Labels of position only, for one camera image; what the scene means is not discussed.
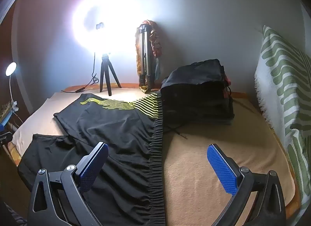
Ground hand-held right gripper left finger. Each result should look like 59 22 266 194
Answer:
28 141 109 226

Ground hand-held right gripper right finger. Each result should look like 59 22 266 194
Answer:
206 144 287 226

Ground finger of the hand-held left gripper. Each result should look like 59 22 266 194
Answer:
0 132 13 147
0 113 12 130

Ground black pants with yellow stripes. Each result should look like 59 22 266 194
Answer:
17 92 167 226

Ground stack of dark clothes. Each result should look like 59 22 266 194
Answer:
160 59 235 139

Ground white clip desk lamp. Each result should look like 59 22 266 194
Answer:
5 62 19 110

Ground black mini tripod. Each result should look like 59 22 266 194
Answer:
100 53 122 96

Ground green and white striped pillow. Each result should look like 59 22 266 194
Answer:
254 25 311 217

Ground folded silver tripod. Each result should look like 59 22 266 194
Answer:
138 24 156 88

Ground orange patterned cloth bag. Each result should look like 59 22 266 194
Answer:
135 20 162 94

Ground black ring light cable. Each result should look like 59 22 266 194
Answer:
61 51 101 93

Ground white ring light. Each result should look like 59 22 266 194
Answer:
72 0 146 55

